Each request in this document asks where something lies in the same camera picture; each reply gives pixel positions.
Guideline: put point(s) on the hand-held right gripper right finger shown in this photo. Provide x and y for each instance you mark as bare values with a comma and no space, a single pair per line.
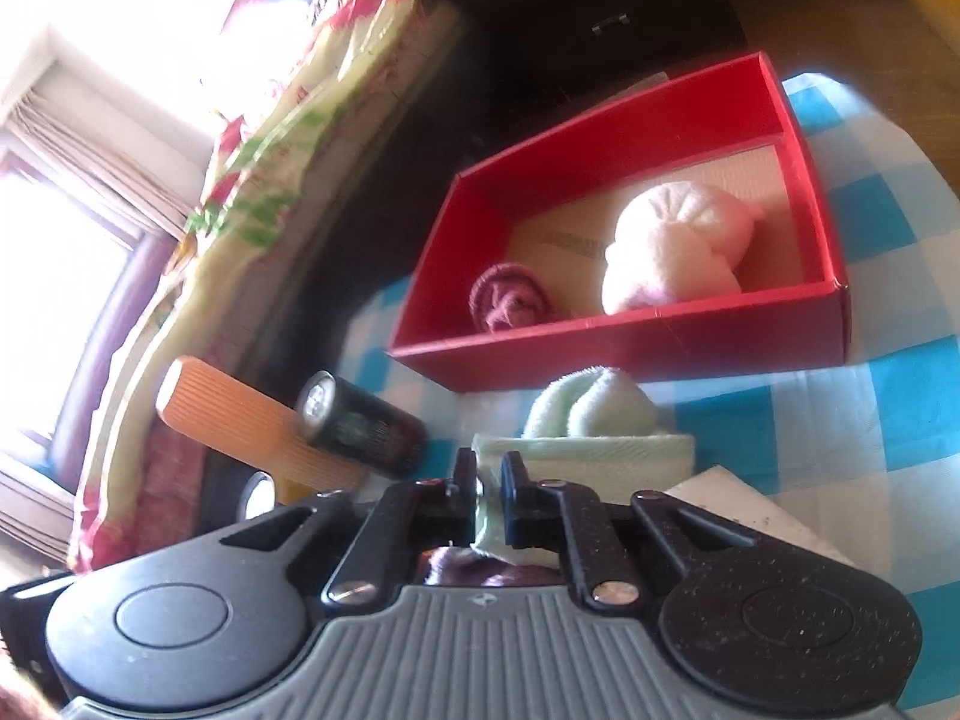
517,502

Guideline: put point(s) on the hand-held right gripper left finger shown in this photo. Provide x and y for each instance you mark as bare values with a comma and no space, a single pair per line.
466,491

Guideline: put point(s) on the green towel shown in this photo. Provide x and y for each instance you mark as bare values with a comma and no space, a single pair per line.
600,454
592,401

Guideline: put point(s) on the red cardboard box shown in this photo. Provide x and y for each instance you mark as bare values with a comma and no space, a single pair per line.
675,337

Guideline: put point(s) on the black drink can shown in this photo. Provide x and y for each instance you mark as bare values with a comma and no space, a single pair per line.
367,427

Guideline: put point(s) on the green rolled towel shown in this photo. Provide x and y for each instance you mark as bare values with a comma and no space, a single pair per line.
592,401

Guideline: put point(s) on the maroon rolled towel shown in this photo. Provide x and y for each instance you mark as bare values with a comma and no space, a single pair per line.
514,300

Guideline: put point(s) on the round silver lid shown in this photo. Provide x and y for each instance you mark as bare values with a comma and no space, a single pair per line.
256,496

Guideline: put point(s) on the white paper sheet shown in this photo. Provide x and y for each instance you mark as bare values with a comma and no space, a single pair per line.
757,510

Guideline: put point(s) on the orange ribbed block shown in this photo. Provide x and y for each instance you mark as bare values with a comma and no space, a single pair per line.
225,405

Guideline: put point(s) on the pale pink rolled towel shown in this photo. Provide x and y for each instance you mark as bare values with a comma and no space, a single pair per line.
667,247

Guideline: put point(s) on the blue white checked cloth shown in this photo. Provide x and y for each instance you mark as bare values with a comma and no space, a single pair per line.
862,427

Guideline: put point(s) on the floral quilt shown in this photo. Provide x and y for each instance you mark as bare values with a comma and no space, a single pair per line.
247,187

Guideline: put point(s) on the purple sofa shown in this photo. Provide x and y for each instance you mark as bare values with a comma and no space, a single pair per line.
112,330

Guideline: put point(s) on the beige curtain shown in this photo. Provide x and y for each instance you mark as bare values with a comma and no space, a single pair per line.
90,150

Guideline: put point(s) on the dark wooden bed frame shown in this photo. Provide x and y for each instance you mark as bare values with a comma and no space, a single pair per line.
375,202

